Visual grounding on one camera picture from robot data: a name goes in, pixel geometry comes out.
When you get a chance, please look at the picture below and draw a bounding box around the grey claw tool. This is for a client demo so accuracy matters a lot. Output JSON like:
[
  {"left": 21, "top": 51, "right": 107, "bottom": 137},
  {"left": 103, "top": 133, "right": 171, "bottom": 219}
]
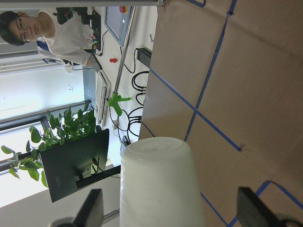
[{"left": 108, "top": 6, "right": 136, "bottom": 116}]

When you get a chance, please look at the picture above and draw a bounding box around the black power adapter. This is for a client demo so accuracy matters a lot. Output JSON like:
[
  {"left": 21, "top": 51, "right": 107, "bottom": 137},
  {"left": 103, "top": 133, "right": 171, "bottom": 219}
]
[{"left": 136, "top": 48, "right": 152, "bottom": 68}]

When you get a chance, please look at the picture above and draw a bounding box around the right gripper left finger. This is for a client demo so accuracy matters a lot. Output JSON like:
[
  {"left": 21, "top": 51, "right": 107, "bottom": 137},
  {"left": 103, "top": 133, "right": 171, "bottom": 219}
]
[{"left": 73, "top": 189, "right": 104, "bottom": 227}]

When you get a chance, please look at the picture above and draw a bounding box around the black computer monitor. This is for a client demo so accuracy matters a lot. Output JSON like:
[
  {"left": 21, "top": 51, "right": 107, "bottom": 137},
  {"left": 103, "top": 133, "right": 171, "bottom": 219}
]
[{"left": 40, "top": 129, "right": 110, "bottom": 202}]

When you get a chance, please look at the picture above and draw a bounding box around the white keyboard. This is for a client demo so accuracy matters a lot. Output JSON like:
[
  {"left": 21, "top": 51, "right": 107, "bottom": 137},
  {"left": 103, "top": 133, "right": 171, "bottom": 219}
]
[{"left": 94, "top": 70, "right": 111, "bottom": 127}]

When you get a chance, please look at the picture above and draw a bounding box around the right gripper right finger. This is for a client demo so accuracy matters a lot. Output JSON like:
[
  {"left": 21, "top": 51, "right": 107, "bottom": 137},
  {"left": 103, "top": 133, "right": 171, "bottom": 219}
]
[{"left": 237, "top": 187, "right": 278, "bottom": 227}]

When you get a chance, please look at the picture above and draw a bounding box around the teach pendant tablet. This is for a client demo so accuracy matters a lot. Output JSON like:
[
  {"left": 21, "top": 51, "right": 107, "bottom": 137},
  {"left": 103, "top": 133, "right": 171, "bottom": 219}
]
[{"left": 104, "top": 6, "right": 133, "bottom": 46}]

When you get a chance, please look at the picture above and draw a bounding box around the green potted plant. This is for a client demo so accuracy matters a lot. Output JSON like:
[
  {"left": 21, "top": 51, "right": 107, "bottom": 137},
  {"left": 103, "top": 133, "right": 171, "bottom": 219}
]
[{"left": 0, "top": 104, "right": 96, "bottom": 188}]

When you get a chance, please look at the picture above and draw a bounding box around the pale green plastic cup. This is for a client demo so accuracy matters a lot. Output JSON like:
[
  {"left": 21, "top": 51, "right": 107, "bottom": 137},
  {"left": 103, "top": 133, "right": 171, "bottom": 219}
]
[{"left": 119, "top": 137, "right": 206, "bottom": 227}]

